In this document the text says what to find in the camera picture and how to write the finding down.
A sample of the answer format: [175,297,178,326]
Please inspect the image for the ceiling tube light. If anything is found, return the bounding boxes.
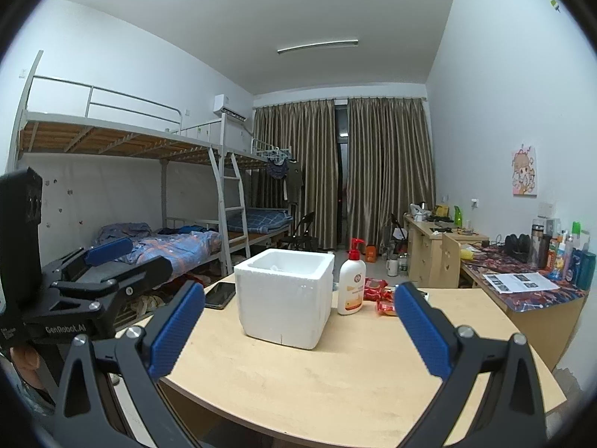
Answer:
[277,37,360,54]

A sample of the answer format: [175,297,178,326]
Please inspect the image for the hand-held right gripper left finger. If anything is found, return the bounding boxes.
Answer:
[53,280,206,448]

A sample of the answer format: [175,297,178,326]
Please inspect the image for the brown curtain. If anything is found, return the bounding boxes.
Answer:
[347,96,437,255]
[252,99,343,250]

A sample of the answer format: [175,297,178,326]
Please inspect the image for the blue plaid bedding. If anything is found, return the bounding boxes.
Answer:
[245,209,294,233]

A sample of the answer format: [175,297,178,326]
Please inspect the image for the wooden chair with smiley cutout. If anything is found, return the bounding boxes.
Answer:
[441,233,462,289]

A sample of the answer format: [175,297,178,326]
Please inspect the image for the black headphones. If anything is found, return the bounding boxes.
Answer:
[504,233,532,259]

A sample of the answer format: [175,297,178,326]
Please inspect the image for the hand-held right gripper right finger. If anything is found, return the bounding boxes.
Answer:
[394,281,547,448]

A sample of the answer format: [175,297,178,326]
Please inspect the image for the white foam box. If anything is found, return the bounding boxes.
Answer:
[233,248,335,351]

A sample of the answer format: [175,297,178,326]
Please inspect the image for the white metal bunk bed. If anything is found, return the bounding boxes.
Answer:
[219,116,304,262]
[7,50,229,327]

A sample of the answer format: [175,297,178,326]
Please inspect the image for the row of toiletry bottles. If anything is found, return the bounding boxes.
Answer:
[530,216,597,290]

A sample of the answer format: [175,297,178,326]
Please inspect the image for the black folding chair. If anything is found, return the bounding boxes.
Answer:
[280,211,317,251]

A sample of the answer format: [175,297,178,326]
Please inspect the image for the white air conditioner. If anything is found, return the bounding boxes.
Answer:
[213,94,248,124]

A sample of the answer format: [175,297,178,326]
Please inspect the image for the person's left hand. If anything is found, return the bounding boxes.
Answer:
[10,344,47,393]

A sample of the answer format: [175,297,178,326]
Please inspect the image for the black smartphone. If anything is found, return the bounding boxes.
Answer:
[204,281,237,310]

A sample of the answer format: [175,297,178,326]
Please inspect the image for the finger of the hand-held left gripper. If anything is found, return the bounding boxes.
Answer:
[99,256,174,337]
[41,236,134,285]

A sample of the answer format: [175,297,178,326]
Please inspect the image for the wooden desk with patterned cover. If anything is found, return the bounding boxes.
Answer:
[459,243,591,371]

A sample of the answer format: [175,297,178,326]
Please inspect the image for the printed paper sheet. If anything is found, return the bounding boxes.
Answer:
[482,271,560,295]

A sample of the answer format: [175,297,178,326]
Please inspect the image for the blue patterned quilt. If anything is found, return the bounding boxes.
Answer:
[93,221,224,267]

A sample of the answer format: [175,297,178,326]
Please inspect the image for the cartoon wall poster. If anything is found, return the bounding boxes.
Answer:
[512,144,538,197]

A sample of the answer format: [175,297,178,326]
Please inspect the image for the hanging dark clothes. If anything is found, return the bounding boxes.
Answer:
[267,156,304,206]

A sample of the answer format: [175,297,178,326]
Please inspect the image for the white bunk bed ladder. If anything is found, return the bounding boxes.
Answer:
[208,148,250,276]

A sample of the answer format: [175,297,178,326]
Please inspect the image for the white lotion pump bottle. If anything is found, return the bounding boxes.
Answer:
[337,238,368,317]

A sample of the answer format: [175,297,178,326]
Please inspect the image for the light wooden drawer desk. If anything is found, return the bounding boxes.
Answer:
[403,212,490,290]

